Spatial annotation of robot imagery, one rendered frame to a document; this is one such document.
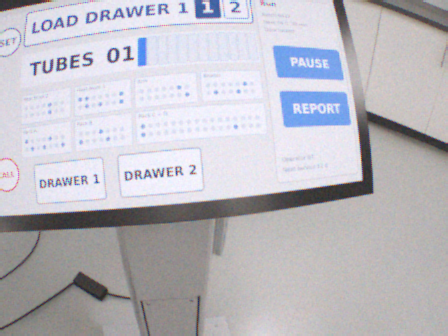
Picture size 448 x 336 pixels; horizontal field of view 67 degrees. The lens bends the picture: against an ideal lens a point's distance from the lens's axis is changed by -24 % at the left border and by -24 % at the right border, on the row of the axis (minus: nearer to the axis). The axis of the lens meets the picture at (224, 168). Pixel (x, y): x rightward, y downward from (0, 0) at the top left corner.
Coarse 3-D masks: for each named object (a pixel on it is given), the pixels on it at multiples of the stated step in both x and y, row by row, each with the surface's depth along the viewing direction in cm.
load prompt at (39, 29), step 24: (96, 0) 44; (120, 0) 45; (144, 0) 45; (168, 0) 46; (192, 0) 47; (216, 0) 48; (240, 0) 48; (48, 24) 42; (72, 24) 43; (96, 24) 44; (120, 24) 45; (144, 24) 46; (168, 24) 46
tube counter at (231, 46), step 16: (176, 32) 46; (192, 32) 47; (208, 32) 47; (224, 32) 48; (240, 32) 48; (112, 48) 45; (128, 48) 45; (144, 48) 46; (160, 48) 46; (176, 48) 46; (192, 48) 47; (208, 48) 47; (224, 48) 48; (240, 48) 48; (256, 48) 49; (112, 64) 45; (128, 64) 45; (144, 64) 46; (160, 64) 46; (176, 64) 46
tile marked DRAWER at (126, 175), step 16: (128, 160) 45; (144, 160) 46; (160, 160) 46; (176, 160) 46; (192, 160) 47; (128, 176) 45; (144, 176) 46; (160, 176) 46; (176, 176) 46; (192, 176) 47; (128, 192) 45; (144, 192) 46; (160, 192) 46; (176, 192) 46; (192, 192) 47
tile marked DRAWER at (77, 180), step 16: (64, 160) 43; (80, 160) 44; (96, 160) 44; (48, 176) 43; (64, 176) 43; (80, 176) 44; (96, 176) 44; (48, 192) 43; (64, 192) 43; (80, 192) 44; (96, 192) 44
